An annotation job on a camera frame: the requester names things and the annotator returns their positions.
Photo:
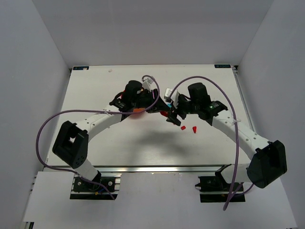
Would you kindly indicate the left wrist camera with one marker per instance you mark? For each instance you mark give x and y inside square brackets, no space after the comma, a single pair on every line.
[147,83]

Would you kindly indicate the left blue table label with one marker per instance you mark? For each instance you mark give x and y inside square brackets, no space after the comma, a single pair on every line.
[80,68]

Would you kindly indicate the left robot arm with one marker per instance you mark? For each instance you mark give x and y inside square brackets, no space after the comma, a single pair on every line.
[71,144]

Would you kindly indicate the right blue table label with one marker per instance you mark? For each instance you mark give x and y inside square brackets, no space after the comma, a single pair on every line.
[222,66]

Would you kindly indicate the orange divided round container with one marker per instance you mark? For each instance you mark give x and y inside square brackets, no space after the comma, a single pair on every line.
[137,113]

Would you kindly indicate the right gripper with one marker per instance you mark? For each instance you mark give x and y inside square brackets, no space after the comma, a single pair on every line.
[177,111]

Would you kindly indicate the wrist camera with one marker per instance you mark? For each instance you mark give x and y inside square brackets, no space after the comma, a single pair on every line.
[171,97]
[147,83]

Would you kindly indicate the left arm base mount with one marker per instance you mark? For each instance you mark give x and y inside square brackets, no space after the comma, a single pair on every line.
[105,188]

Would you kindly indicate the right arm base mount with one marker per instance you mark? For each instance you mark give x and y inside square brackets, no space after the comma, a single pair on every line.
[211,185]

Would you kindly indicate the blue table label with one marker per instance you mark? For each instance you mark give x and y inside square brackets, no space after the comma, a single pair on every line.
[222,66]
[80,68]

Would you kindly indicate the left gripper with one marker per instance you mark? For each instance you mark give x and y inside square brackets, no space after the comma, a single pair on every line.
[153,103]

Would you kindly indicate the red flower lego brick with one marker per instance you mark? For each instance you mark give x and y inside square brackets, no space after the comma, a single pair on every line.
[164,113]

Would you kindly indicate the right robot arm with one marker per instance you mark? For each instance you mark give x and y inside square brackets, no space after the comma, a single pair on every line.
[267,159]

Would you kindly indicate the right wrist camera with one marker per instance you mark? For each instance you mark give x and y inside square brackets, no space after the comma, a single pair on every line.
[171,97]

